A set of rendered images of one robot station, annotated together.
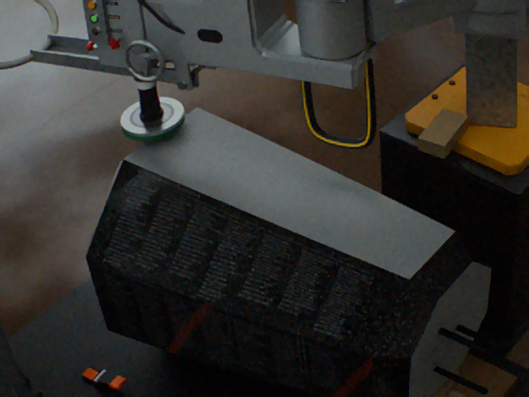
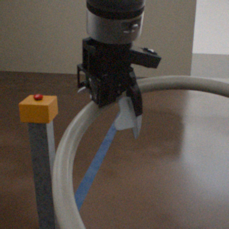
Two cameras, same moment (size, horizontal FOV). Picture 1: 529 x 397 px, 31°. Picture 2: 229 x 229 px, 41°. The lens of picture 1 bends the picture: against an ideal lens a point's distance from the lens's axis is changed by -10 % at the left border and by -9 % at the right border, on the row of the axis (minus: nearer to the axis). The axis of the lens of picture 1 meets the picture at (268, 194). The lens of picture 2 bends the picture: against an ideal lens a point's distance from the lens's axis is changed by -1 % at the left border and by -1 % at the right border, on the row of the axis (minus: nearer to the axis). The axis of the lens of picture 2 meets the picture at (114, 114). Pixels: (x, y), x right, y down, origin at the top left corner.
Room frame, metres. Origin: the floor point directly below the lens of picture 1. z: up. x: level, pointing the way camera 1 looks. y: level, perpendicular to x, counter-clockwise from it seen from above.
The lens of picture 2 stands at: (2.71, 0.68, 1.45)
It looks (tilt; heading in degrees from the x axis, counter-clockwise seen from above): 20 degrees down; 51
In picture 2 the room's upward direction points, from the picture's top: straight up
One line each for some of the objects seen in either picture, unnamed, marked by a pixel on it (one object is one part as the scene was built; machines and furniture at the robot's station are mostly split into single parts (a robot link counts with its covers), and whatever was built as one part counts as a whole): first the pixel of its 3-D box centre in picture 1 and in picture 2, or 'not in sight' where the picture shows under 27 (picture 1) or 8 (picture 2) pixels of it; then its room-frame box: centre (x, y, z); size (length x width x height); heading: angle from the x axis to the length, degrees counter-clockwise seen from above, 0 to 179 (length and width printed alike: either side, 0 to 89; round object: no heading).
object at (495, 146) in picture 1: (491, 114); not in sight; (2.75, -0.80, 0.76); 0.49 x 0.49 x 0.05; 44
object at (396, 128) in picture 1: (488, 203); not in sight; (2.75, -0.80, 0.37); 0.66 x 0.66 x 0.74; 44
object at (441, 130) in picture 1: (443, 132); not in sight; (2.61, -0.59, 0.81); 0.20 x 0.10 x 0.05; 142
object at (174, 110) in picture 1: (151, 116); not in sight; (2.77, 0.34, 0.89); 0.21 x 0.21 x 0.01
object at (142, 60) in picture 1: (150, 55); not in sight; (2.61, 0.30, 1.22); 0.15 x 0.10 x 0.15; 60
